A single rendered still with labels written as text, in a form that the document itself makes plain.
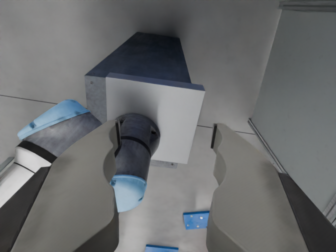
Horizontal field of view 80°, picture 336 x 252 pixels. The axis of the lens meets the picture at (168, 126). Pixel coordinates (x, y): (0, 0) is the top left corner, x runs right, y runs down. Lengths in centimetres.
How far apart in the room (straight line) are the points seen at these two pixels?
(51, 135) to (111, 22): 127
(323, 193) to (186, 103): 82
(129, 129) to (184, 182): 177
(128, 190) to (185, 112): 26
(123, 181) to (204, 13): 132
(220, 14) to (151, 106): 112
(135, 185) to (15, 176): 19
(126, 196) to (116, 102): 25
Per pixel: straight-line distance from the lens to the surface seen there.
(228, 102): 175
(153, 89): 53
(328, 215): 116
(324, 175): 115
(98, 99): 62
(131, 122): 53
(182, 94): 53
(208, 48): 158
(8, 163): 249
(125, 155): 43
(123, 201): 45
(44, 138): 39
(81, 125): 40
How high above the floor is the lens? 153
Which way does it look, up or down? 59 degrees down
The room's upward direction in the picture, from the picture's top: 179 degrees counter-clockwise
